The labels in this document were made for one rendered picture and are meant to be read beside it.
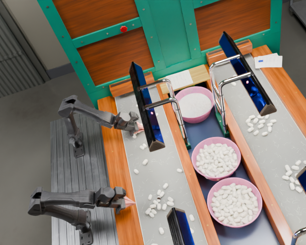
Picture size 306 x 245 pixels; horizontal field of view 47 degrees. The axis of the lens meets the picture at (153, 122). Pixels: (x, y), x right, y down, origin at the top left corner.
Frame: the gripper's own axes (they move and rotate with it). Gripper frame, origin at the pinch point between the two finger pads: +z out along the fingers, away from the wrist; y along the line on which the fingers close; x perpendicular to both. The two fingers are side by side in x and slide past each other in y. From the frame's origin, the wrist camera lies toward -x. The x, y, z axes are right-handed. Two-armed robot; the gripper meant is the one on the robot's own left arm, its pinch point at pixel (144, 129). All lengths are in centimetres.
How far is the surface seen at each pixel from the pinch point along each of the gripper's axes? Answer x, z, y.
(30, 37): 72, -51, 182
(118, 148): 11.7, -14.3, -8.7
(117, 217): 17, -20, -52
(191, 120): -16.6, 24.7, -2.6
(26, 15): 50, -60, 181
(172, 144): -7.4, 11.1, -16.7
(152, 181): 3.7, -1.6, -36.4
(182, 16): -61, 5, 39
